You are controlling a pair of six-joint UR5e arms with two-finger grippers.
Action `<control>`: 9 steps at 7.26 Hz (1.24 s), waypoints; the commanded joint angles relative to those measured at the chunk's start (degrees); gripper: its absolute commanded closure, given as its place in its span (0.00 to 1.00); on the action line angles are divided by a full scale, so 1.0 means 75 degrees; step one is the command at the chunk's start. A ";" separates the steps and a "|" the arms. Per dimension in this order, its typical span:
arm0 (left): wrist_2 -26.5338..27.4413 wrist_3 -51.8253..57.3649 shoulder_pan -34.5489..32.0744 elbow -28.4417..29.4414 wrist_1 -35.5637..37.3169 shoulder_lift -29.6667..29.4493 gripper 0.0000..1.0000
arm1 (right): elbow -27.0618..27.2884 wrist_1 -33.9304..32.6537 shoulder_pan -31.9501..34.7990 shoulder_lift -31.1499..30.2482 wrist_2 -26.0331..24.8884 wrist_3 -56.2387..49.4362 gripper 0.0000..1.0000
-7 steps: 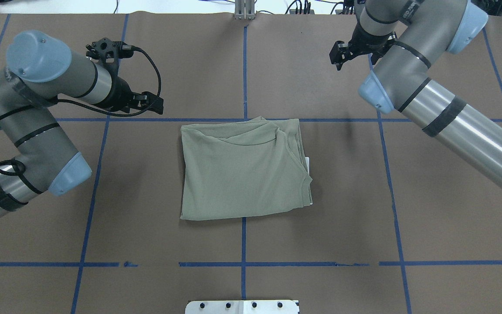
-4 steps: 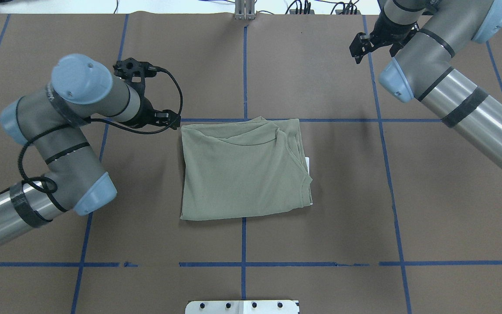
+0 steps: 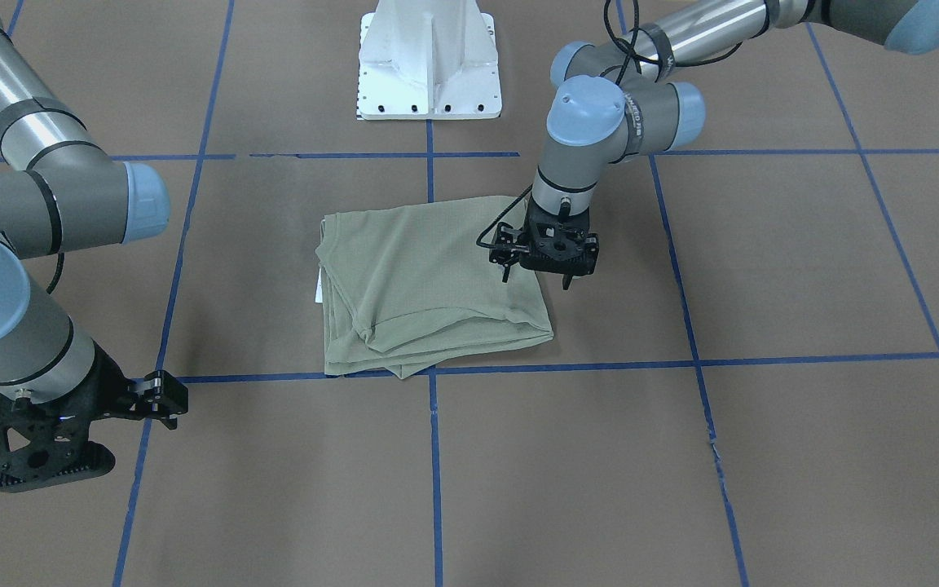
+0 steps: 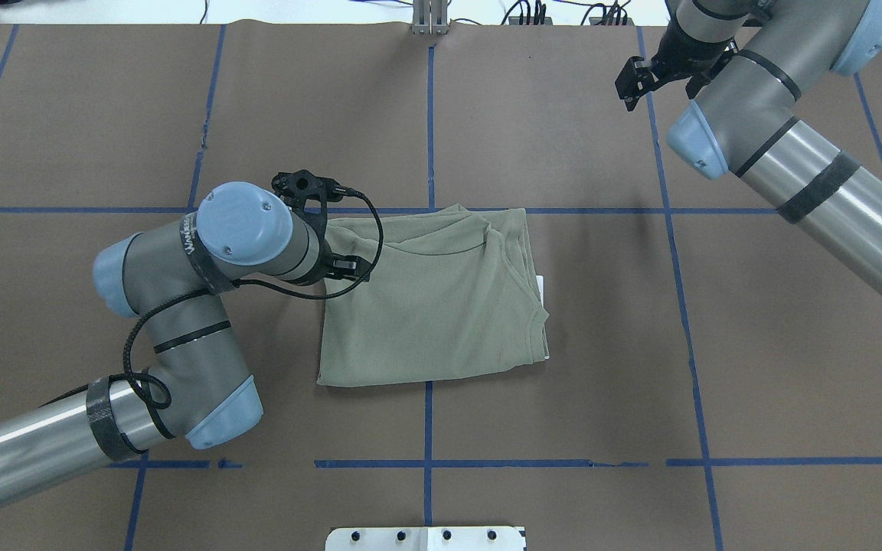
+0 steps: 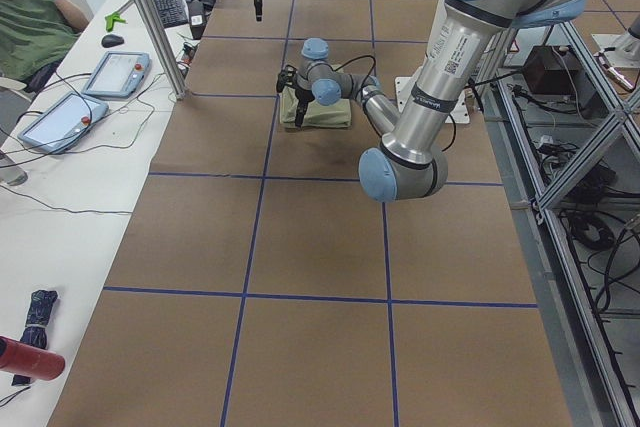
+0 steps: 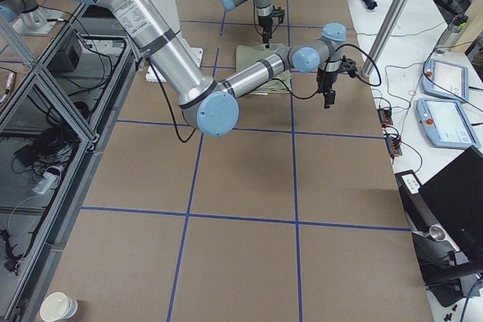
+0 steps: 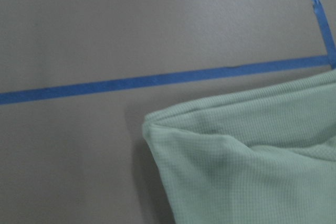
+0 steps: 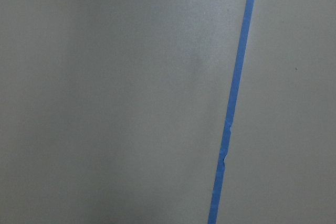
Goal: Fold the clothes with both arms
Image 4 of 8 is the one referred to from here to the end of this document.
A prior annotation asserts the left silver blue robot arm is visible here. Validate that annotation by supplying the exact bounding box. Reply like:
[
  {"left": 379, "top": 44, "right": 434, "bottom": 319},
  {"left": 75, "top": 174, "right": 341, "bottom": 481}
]
[{"left": 0, "top": 170, "right": 377, "bottom": 508}]

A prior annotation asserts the grey aluminium frame post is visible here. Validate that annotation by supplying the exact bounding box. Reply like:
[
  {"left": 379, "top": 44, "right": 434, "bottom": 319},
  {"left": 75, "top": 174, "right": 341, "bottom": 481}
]
[{"left": 410, "top": 0, "right": 450, "bottom": 36}]

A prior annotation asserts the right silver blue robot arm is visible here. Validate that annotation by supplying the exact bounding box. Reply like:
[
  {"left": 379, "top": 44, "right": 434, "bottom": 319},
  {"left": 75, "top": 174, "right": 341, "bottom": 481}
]
[{"left": 615, "top": 1, "right": 882, "bottom": 296}]

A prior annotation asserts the olive green long-sleeve shirt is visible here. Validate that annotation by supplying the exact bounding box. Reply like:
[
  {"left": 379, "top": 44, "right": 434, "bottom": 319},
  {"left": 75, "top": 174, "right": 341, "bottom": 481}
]
[{"left": 316, "top": 204, "right": 550, "bottom": 388}]

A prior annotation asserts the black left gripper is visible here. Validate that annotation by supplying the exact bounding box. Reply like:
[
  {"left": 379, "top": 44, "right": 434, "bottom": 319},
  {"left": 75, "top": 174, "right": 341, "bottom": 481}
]
[{"left": 311, "top": 241, "right": 374, "bottom": 285}]

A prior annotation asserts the white paper price tag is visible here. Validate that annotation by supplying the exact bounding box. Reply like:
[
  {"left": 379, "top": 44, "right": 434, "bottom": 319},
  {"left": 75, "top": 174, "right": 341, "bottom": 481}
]
[{"left": 536, "top": 275, "right": 546, "bottom": 305}]

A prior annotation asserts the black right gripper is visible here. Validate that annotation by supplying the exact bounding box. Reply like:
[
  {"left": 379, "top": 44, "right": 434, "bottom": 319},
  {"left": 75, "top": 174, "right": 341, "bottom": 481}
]
[{"left": 615, "top": 28, "right": 739, "bottom": 112}]

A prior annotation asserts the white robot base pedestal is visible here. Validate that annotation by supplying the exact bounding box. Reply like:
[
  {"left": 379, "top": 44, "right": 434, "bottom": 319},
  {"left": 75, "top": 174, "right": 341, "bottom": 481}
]
[{"left": 325, "top": 526, "right": 528, "bottom": 550}]

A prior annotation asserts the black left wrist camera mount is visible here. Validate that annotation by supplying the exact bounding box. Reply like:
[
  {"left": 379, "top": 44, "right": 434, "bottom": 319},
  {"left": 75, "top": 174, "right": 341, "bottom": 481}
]
[{"left": 270, "top": 170, "right": 348, "bottom": 224}]

